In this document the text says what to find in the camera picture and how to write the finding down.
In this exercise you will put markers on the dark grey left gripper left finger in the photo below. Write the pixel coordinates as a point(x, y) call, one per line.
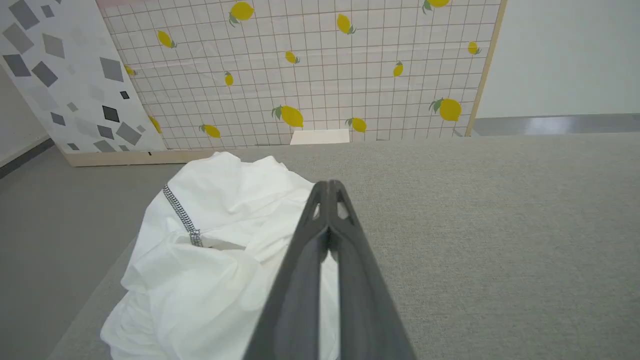
point(295, 300)

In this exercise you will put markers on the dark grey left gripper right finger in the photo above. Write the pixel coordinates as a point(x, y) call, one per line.
point(365, 300)

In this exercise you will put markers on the white garment with grey stitching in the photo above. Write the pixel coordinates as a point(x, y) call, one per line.
point(210, 290)

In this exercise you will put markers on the grey fabric sofa surface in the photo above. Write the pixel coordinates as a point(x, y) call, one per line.
point(490, 240)

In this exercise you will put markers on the small white box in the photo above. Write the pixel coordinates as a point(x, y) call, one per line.
point(320, 137)

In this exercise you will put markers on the lemon print grid panel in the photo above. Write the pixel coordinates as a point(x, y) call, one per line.
point(320, 75)

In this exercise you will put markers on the grey terrazzo pattern panel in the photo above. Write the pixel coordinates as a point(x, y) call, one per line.
point(75, 80)

